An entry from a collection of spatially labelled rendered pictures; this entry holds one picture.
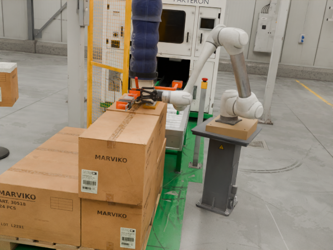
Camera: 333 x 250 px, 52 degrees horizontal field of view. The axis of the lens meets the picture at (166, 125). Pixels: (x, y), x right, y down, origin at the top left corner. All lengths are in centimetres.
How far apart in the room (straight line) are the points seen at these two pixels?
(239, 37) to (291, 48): 987
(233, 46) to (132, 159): 110
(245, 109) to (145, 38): 94
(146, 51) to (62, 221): 135
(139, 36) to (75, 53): 159
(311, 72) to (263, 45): 186
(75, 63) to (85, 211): 223
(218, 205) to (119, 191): 132
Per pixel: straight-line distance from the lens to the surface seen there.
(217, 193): 314
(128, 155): 198
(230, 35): 249
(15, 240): 264
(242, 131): 279
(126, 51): 398
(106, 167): 204
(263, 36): 1185
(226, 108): 289
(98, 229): 234
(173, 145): 333
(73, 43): 411
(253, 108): 273
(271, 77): 609
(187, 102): 245
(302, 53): 1241
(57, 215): 239
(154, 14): 265
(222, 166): 302
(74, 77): 416
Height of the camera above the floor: 164
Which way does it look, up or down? 18 degrees down
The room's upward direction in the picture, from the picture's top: 5 degrees clockwise
